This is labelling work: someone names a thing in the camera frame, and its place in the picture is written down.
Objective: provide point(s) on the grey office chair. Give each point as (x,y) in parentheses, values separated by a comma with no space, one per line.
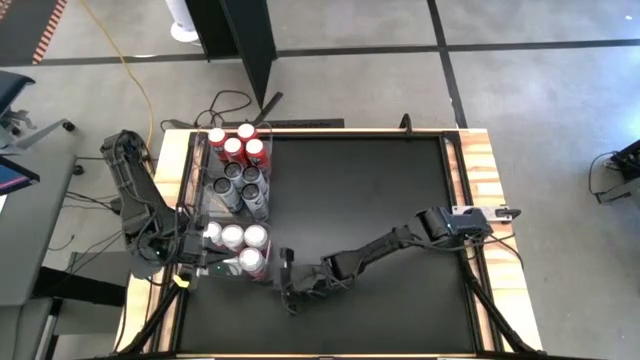
(12,90)

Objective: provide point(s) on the clear plastic bin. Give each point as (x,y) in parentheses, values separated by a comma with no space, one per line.
(205,200)
(225,270)
(202,150)

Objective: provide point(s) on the black frame strut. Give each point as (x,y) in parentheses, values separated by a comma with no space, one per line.
(495,310)
(160,310)

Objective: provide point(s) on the grey stand with black equipment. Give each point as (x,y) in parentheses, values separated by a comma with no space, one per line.
(625,165)

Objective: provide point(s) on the grey desk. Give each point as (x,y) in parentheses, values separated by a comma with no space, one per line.
(30,240)

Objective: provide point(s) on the monitor with blue screen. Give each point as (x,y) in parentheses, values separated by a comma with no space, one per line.
(12,175)

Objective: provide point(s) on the black divider panel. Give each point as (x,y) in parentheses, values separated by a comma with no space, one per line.
(245,40)

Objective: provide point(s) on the white red raspberry soda can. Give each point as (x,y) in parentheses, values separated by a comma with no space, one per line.
(255,236)
(252,261)
(232,236)
(213,232)

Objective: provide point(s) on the yellow gripper tag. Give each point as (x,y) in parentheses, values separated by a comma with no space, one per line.
(181,281)

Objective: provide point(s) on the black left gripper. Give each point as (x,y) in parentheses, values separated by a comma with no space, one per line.
(191,247)

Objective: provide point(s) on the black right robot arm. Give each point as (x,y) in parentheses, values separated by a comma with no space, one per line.
(400,240)

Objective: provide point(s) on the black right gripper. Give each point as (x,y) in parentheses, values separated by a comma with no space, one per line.
(312,282)

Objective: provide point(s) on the black hazard-striped floor mat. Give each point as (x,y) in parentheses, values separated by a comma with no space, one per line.
(30,25)

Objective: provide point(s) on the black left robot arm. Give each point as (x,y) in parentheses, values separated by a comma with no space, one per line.
(135,200)

